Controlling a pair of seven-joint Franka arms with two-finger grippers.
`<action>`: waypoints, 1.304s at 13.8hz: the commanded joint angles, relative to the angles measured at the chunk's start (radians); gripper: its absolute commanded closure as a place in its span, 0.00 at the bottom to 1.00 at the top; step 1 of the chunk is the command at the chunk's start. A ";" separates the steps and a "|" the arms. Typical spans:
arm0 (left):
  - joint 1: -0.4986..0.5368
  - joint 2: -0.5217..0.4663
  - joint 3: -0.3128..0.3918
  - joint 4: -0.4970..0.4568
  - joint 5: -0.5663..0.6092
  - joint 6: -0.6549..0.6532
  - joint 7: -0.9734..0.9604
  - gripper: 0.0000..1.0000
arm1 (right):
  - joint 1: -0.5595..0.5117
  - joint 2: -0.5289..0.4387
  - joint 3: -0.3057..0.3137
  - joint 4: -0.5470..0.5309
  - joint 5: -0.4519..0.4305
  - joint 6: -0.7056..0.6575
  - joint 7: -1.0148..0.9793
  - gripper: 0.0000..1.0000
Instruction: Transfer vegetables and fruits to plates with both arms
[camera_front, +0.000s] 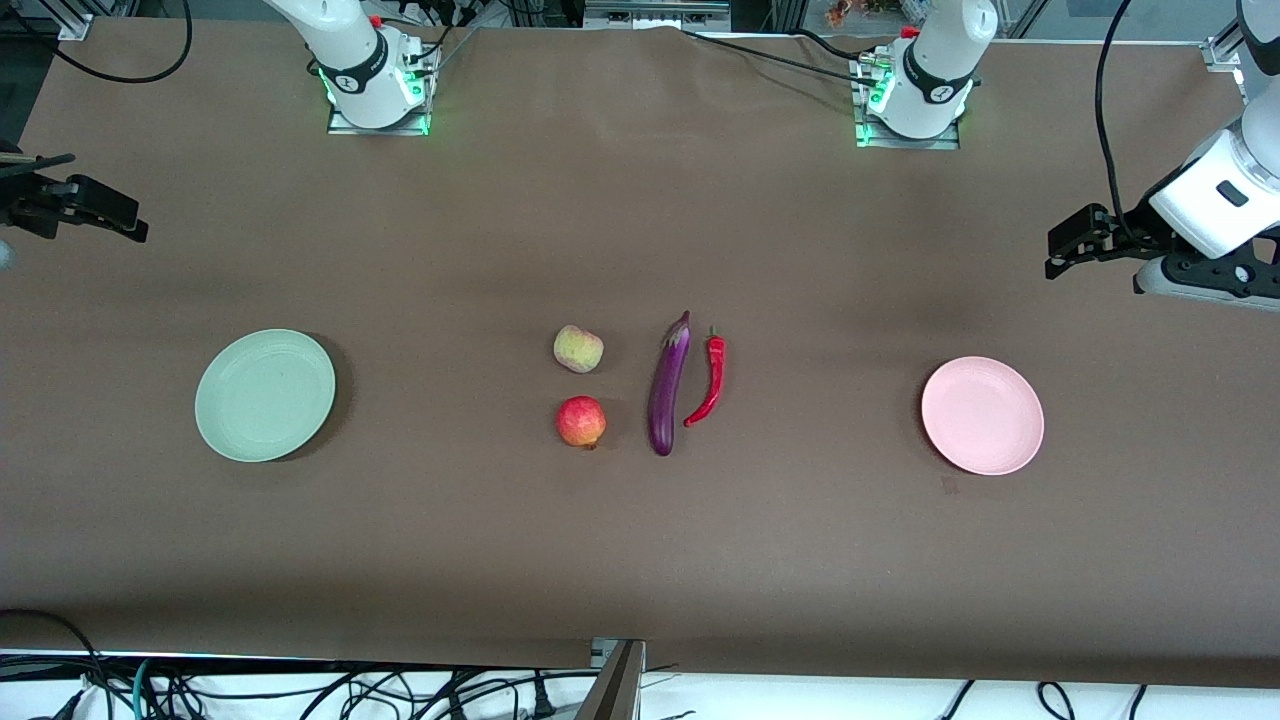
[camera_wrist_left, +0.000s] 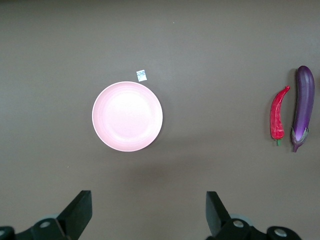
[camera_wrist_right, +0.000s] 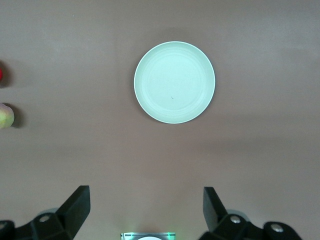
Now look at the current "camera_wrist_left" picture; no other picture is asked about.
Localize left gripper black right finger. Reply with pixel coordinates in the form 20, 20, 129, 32
205, 191, 301, 240

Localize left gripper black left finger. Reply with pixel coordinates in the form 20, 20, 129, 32
0, 190, 93, 240

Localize red chili pepper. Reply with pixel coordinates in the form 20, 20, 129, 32
269, 85, 291, 147

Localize purple eggplant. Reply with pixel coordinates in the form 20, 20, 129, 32
290, 65, 316, 153

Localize pink round plate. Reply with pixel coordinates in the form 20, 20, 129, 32
91, 81, 164, 152

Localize brown table cover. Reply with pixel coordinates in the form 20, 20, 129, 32
0, 0, 320, 240

